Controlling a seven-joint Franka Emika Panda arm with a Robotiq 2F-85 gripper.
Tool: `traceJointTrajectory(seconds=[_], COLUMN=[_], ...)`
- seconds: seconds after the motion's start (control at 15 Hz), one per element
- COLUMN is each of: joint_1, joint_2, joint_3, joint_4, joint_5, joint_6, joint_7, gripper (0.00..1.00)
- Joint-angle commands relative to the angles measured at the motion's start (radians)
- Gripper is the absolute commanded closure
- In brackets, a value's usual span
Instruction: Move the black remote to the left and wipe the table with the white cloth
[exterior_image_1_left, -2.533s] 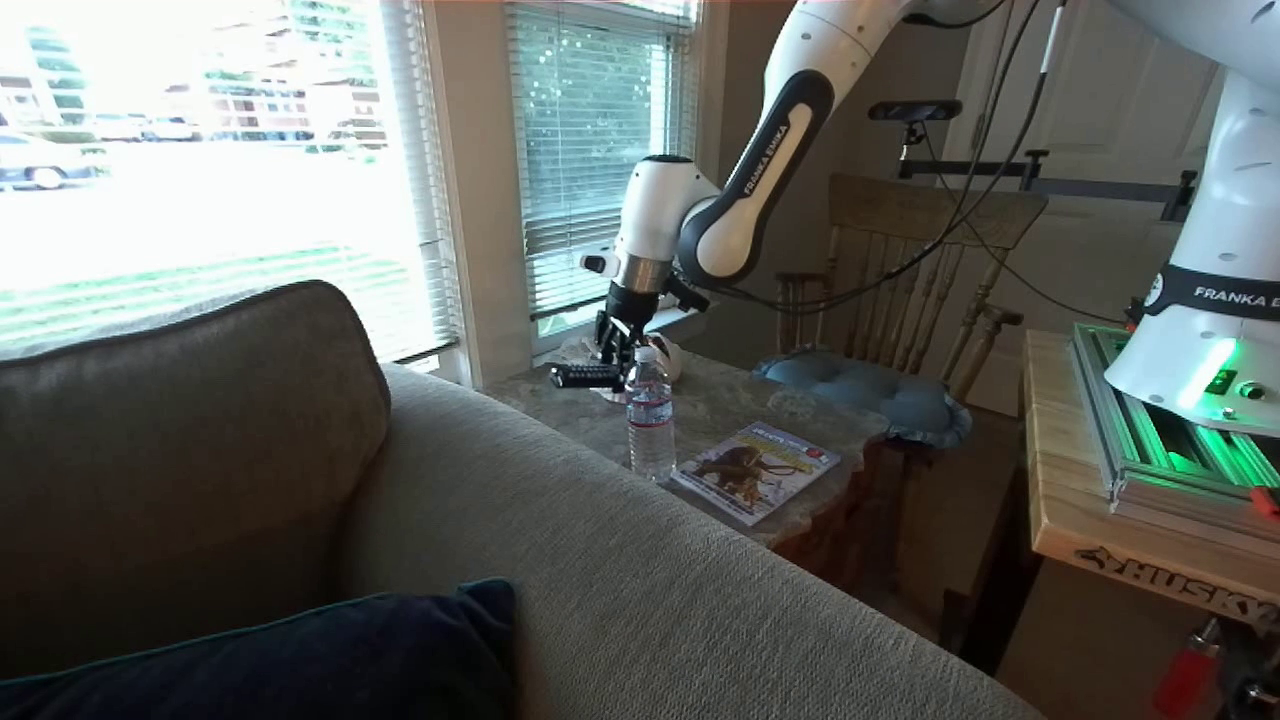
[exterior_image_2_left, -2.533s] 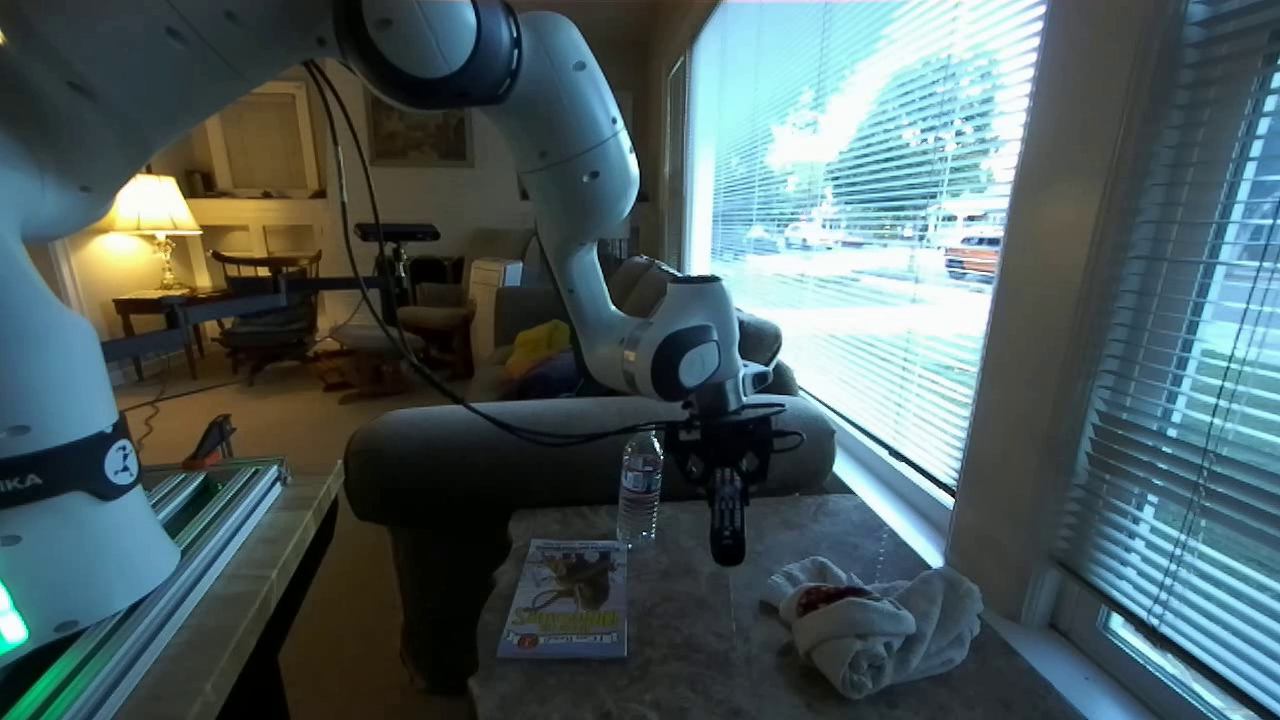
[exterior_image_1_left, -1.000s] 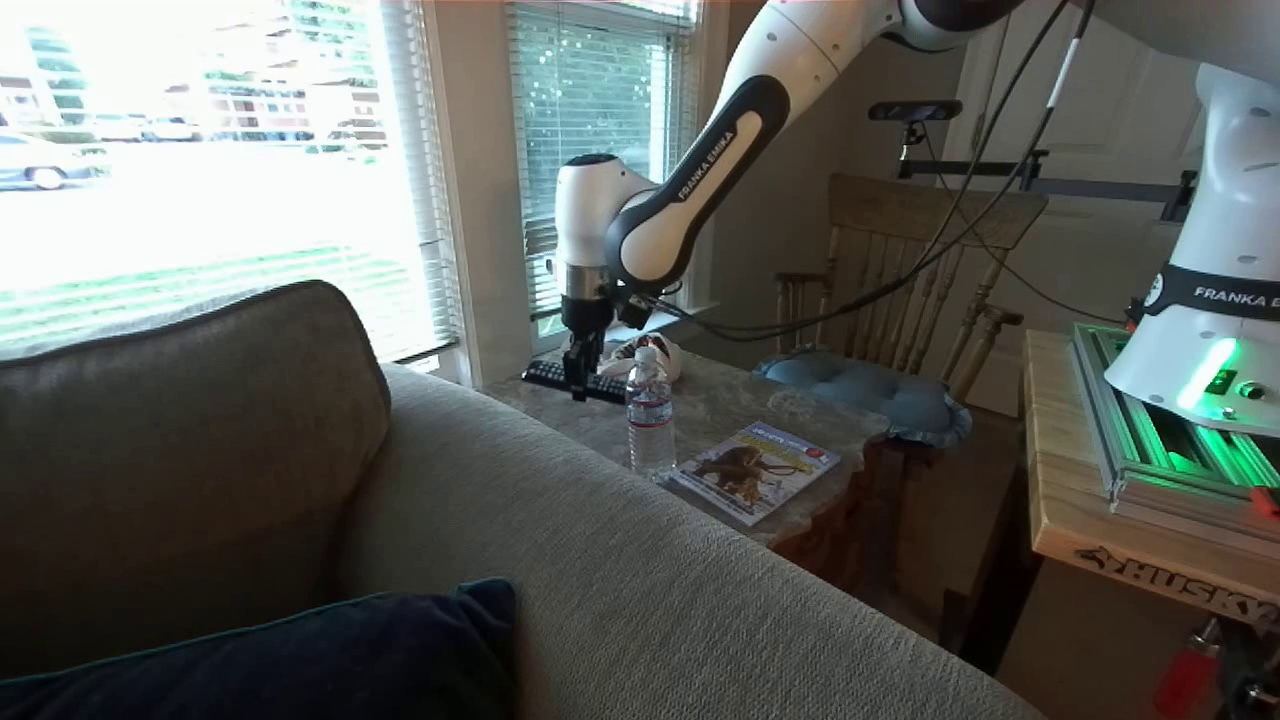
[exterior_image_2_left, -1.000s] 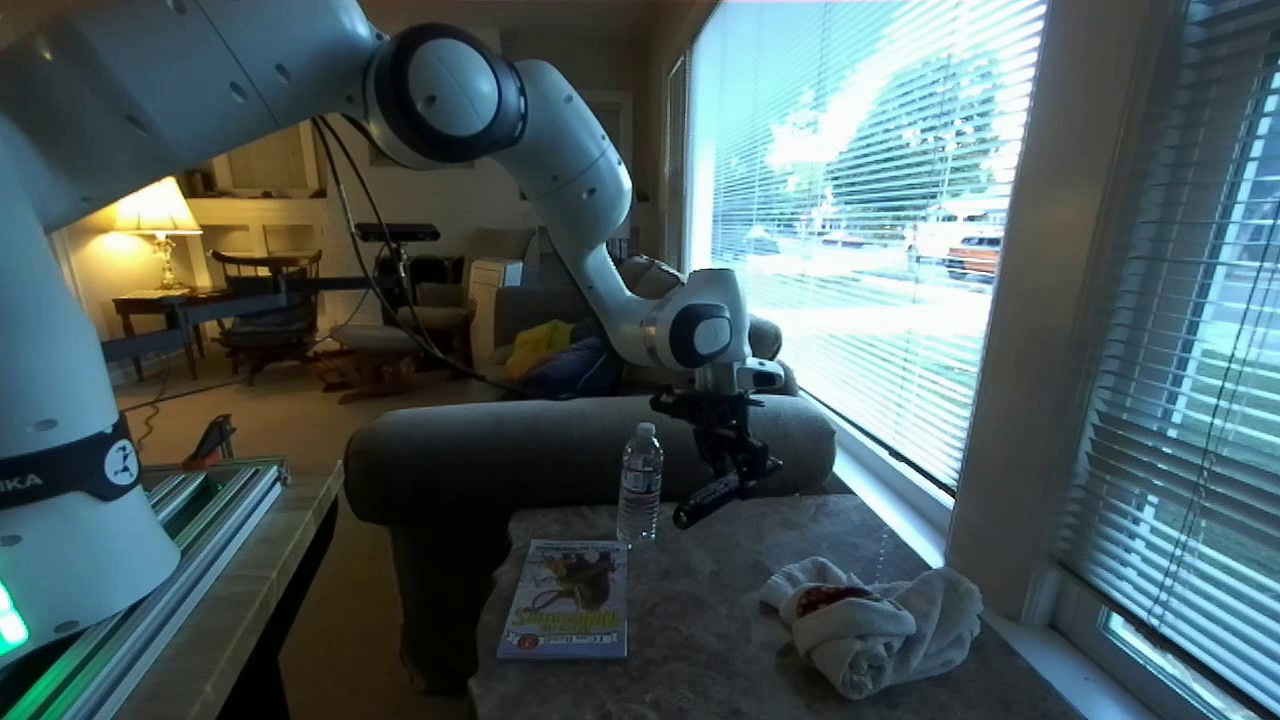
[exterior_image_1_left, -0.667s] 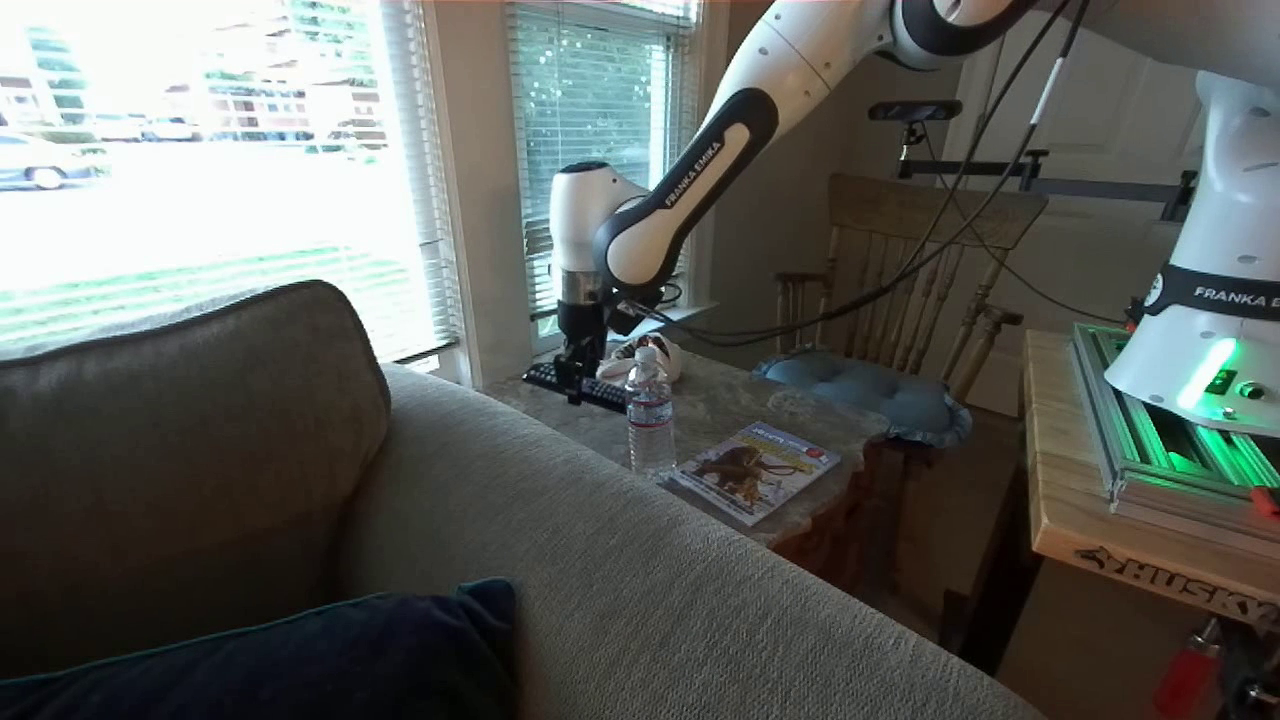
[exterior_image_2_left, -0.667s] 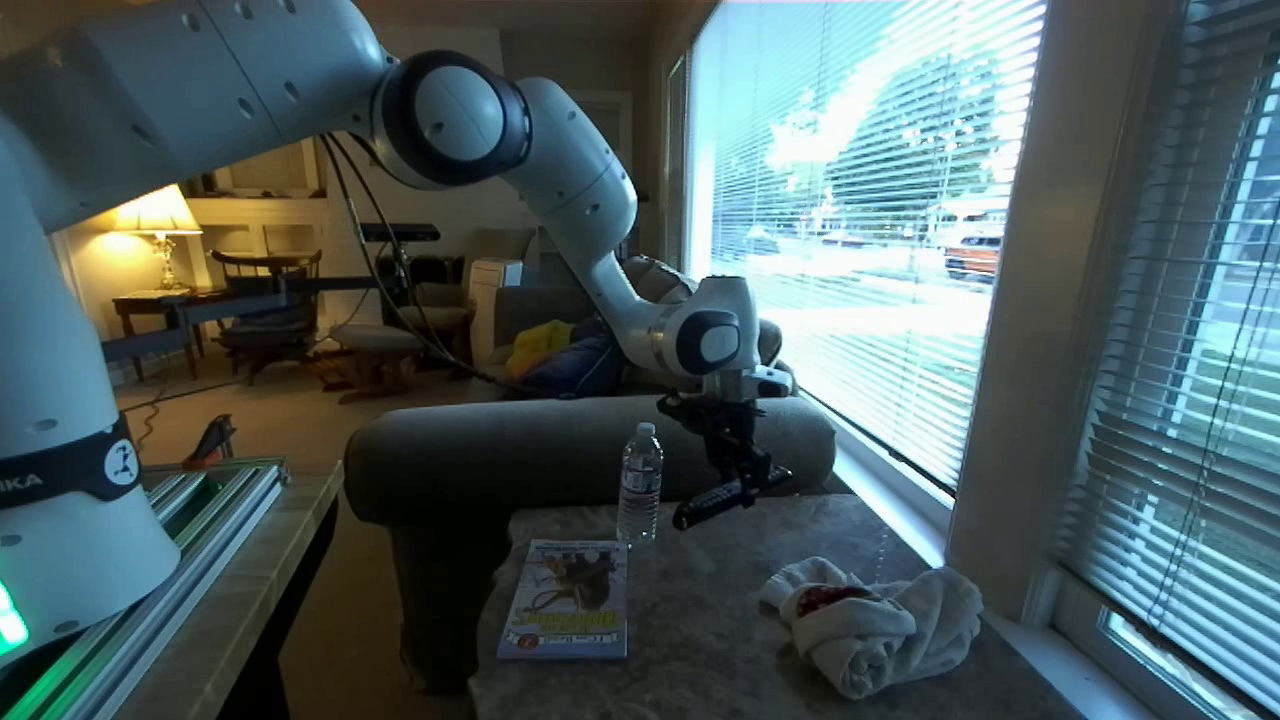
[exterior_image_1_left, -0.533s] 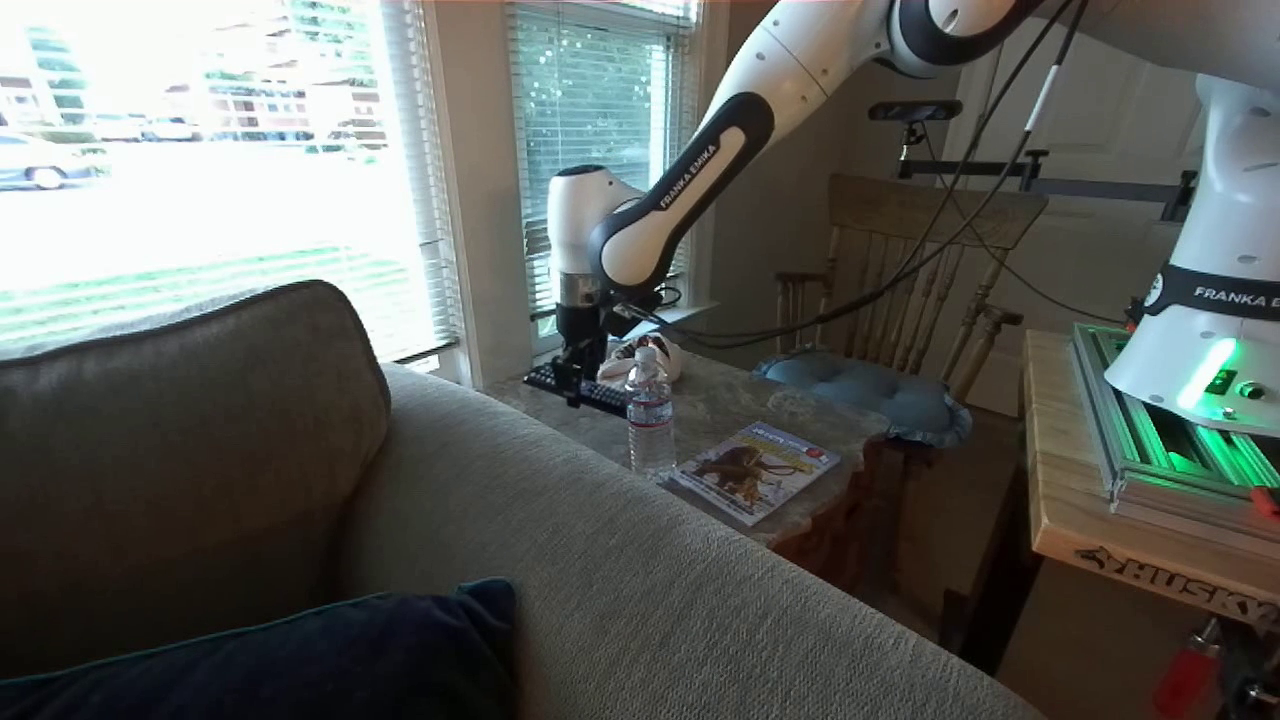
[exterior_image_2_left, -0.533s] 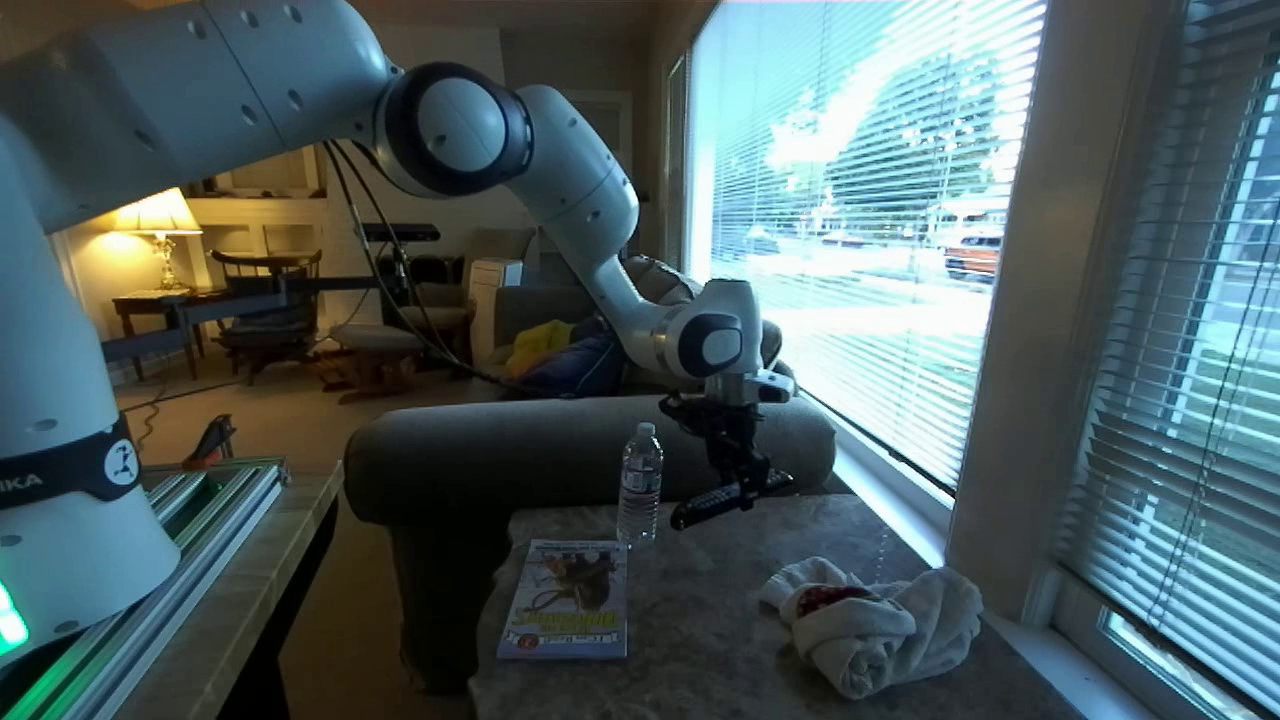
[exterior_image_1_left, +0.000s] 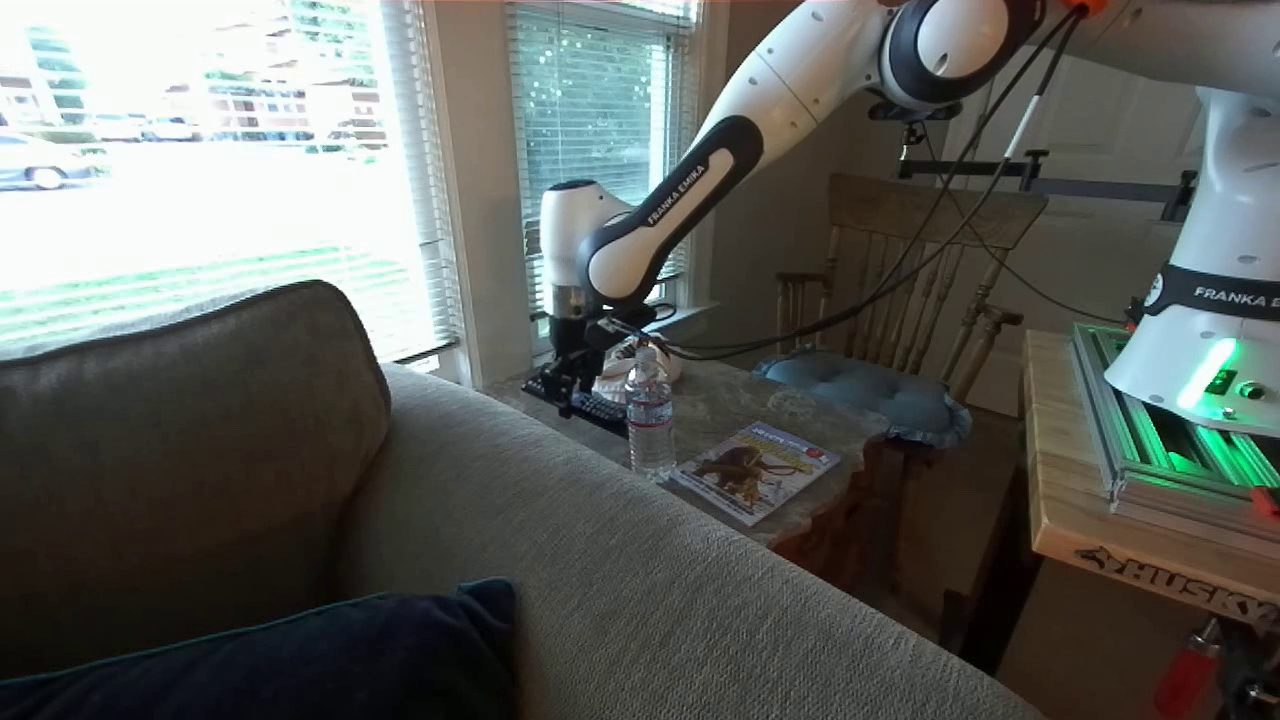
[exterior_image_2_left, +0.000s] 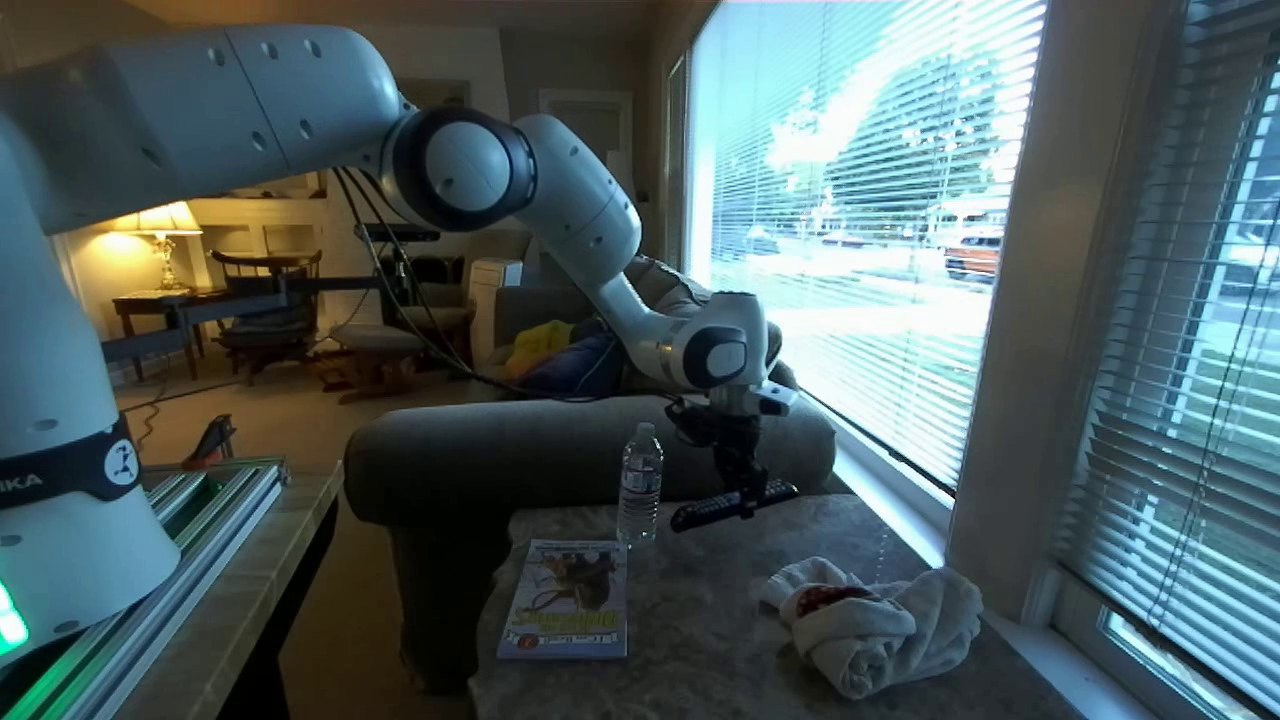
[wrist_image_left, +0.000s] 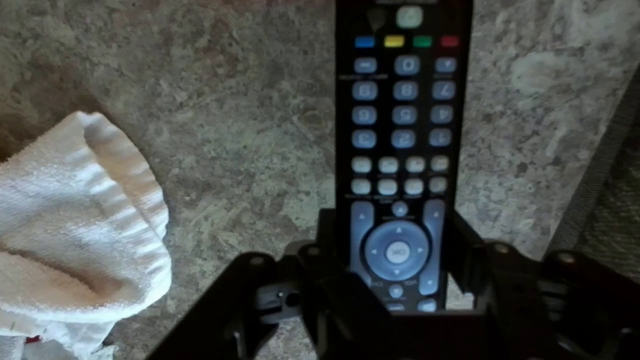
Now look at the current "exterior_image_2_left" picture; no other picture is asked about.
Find yellow pillow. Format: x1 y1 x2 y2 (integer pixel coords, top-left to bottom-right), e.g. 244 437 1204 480
500 315 577 393

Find wooden workbench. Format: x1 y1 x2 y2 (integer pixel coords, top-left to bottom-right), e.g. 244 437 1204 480
115 464 347 720

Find dark dining chair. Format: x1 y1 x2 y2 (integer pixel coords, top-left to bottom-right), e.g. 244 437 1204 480
212 247 326 386

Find white window sill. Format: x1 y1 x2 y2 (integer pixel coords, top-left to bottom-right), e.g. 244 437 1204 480
991 614 1174 720

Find dark dining table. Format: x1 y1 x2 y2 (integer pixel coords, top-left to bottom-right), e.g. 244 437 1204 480
107 286 322 379

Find navy blue pillow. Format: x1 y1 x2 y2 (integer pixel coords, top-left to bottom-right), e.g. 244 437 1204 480
526 331 631 402

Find mammoth picture magazine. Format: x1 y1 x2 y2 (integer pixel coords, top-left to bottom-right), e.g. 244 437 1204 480
493 535 631 666

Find black remote control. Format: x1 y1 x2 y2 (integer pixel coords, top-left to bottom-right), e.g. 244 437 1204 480
667 475 803 535

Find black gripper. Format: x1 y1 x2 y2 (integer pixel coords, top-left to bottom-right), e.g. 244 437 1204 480
662 393 771 513

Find glowing table lamp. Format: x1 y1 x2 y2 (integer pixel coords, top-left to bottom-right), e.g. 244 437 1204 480
127 197 207 294

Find red handled clamp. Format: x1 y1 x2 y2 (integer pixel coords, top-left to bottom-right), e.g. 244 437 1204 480
183 413 241 471

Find clear plastic water bottle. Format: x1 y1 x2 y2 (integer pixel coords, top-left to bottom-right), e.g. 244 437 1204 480
613 421 667 553

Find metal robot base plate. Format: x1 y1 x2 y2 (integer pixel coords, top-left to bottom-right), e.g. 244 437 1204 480
0 455 291 720

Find white cloth with red pattern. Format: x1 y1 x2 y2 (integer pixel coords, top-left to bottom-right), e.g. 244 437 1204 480
759 553 986 705

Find wide white window blind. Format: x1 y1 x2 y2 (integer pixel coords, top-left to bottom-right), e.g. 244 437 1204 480
691 0 1051 493

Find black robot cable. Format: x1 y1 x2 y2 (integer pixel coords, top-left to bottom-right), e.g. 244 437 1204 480
326 165 535 403

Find framed wall picture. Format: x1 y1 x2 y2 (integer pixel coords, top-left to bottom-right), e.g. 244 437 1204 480
535 88 640 175

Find narrow white window blind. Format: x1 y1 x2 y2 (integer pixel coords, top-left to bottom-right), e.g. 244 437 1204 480
1055 0 1280 717

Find beige fabric sofa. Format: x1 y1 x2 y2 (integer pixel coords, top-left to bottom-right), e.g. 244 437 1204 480
339 254 839 698

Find orange car outside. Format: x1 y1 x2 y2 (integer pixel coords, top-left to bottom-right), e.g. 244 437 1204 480
935 227 1009 286

